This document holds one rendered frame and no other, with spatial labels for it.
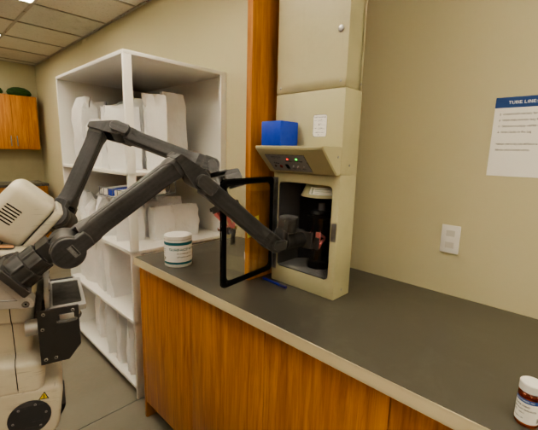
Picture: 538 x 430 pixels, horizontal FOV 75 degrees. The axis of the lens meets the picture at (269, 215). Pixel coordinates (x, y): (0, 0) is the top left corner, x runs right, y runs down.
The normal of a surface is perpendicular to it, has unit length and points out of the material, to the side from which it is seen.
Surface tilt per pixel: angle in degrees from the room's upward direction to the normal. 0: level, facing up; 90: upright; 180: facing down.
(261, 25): 90
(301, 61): 90
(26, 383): 90
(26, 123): 90
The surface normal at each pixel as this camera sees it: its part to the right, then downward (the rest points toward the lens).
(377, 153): -0.70, 0.11
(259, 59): 0.72, 0.14
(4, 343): 0.53, 0.16
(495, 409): 0.03, -0.98
